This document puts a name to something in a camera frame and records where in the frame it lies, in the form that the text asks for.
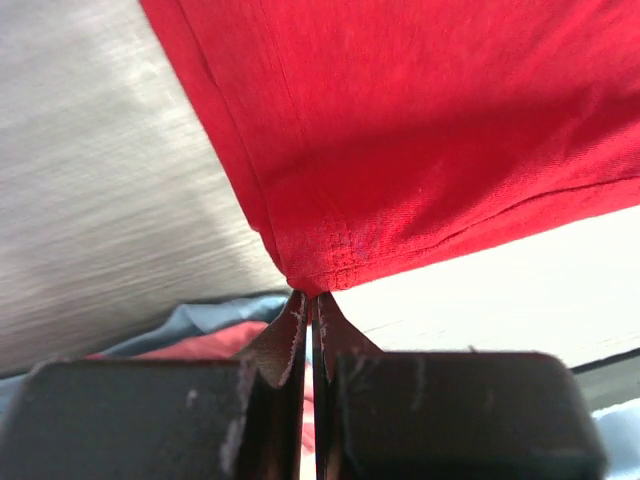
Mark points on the folded light blue t shirt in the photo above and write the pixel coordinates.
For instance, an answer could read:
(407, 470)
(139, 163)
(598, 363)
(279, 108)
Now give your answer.
(210, 317)

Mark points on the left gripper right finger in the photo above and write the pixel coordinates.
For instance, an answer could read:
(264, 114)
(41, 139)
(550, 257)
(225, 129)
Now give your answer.
(444, 415)

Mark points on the dark red t shirt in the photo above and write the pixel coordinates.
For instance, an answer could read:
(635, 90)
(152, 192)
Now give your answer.
(367, 138)

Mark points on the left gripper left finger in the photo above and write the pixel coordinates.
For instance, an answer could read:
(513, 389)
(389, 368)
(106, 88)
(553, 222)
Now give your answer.
(236, 418)

